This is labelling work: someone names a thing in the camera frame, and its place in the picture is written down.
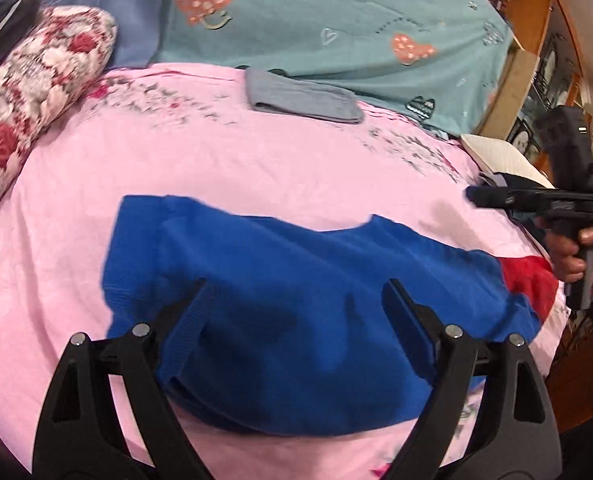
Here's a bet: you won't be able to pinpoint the blue and red pants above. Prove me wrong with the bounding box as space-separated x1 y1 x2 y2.
102 196 559 437

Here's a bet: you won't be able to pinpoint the right hand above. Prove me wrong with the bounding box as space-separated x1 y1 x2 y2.
546 226 593 300

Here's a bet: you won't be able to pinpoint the dark clothes pile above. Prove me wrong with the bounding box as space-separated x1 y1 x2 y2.
479 172 544 224

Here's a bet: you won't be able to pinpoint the white pillow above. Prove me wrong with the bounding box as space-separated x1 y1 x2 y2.
459 134 554 188

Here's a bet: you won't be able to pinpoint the wooden display cabinet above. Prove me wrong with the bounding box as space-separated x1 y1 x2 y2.
477 0 589 174

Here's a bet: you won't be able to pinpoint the teal heart pattern quilt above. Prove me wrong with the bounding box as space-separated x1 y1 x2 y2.
154 0 513 136

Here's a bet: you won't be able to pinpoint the pink floral bedsheet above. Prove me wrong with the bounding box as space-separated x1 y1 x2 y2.
0 62 570 480

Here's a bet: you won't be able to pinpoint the folded grey cloth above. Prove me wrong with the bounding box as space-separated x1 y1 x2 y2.
244 68 365 125

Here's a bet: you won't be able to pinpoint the red rose floral blanket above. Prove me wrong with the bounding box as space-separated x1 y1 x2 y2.
0 6 118 201

